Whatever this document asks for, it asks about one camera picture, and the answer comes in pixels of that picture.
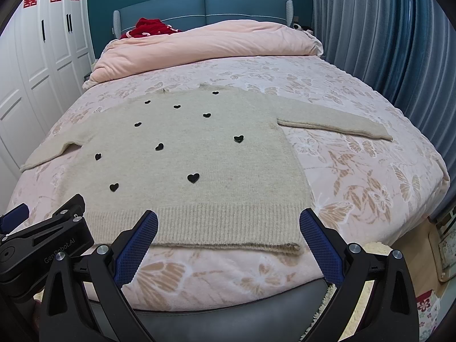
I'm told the white wardrobe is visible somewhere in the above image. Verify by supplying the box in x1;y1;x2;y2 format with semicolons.
1;0;95;212

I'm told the black white plush toy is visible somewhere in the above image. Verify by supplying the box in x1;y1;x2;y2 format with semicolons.
291;23;314;35

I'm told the blue grey curtain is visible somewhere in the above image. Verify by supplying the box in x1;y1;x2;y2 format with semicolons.
310;0;456;222

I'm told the blue upholstered headboard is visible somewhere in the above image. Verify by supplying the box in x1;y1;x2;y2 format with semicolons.
112;0;294;39

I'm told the pink folded duvet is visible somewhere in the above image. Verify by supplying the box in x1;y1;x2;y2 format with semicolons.
82;19;324;90

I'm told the floral storage box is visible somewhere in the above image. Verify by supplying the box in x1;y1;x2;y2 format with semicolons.
417;290;440;342

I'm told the beige sweater with black hearts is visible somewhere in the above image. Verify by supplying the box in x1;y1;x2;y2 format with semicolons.
23;85;390;254

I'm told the red plush pillow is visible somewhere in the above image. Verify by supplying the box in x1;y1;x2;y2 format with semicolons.
121;18;180;39

